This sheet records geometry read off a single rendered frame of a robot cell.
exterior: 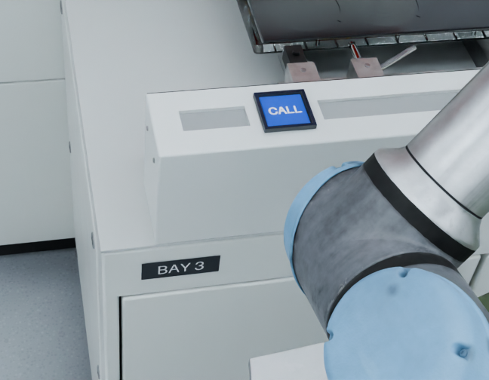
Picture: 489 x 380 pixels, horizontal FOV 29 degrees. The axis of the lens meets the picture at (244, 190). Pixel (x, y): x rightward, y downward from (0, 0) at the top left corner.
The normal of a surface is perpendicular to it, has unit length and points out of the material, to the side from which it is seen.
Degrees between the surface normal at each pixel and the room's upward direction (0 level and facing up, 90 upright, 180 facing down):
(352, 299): 43
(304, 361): 0
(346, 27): 0
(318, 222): 50
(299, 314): 90
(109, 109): 0
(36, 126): 90
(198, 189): 90
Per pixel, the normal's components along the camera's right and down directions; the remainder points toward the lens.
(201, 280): 0.21, 0.73
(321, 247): -0.76, -0.37
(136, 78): 0.09, -0.67
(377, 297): -0.59, -0.42
